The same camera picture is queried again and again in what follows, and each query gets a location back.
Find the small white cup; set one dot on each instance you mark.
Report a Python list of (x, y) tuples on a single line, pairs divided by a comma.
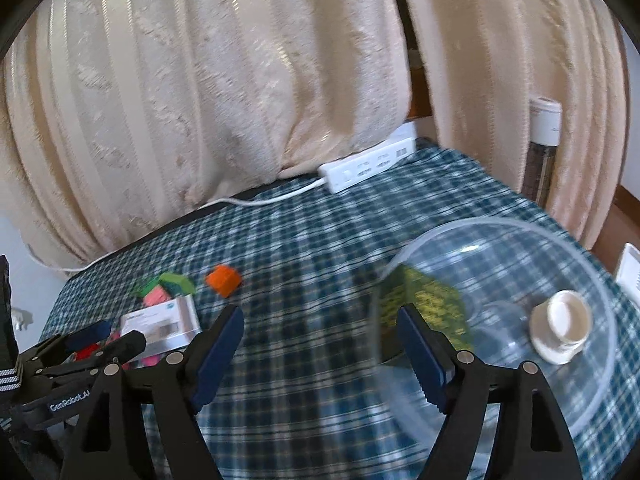
[(565, 320)]

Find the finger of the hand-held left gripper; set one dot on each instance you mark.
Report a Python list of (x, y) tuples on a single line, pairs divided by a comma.
[(131, 344), (92, 332)]

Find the brown wooden frame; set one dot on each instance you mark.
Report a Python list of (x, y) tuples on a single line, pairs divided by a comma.
[(420, 90)]

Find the white cardboard box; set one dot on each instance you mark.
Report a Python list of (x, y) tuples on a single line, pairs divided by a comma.
[(160, 322)]

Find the small white wall fixture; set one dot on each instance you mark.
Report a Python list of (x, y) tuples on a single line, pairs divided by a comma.
[(21, 318)]

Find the green plaid tablecloth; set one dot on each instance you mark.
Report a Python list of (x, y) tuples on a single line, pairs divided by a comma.
[(310, 260)]

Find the white power strip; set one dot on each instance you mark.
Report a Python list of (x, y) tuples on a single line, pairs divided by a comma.
[(365, 167), (402, 130)]

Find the clear plastic bowl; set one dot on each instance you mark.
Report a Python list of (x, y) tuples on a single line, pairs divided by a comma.
[(575, 360)]

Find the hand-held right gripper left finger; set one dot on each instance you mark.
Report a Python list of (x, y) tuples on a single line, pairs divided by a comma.
[(220, 355)]

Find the white tower fan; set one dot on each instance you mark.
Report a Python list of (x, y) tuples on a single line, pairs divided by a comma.
[(542, 125)]

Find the cream patterned curtain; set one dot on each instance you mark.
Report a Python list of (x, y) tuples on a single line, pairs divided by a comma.
[(500, 60), (200, 85)]

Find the orange toy block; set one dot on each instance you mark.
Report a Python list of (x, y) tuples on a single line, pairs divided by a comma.
[(223, 280)]

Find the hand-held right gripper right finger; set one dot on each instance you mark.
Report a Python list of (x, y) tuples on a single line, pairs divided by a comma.
[(420, 355)]

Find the green printed card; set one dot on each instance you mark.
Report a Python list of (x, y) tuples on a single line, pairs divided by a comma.
[(430, 305)]

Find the pink and green toy block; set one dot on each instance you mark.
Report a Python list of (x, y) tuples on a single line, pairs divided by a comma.
[(156, 297)]

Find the white air purifier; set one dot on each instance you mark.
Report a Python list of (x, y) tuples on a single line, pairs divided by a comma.
[(631, 270)]

